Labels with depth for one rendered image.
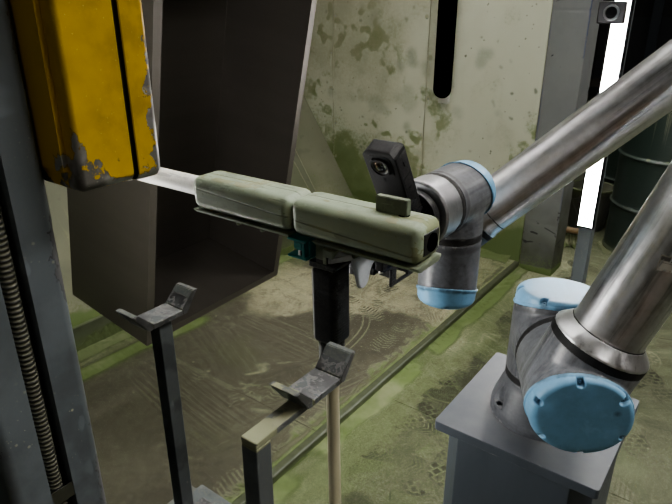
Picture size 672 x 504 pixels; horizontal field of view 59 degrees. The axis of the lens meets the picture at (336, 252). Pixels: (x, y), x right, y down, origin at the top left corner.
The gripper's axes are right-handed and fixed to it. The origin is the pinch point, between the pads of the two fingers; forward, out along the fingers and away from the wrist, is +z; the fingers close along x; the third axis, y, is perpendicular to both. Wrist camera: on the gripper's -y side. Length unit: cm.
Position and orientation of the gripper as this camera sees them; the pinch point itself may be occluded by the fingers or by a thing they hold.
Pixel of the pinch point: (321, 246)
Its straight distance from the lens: 62.9
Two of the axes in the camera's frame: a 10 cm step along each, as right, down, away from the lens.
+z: -6.0, 3.1, -7.4
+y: 0.0, 9.2, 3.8
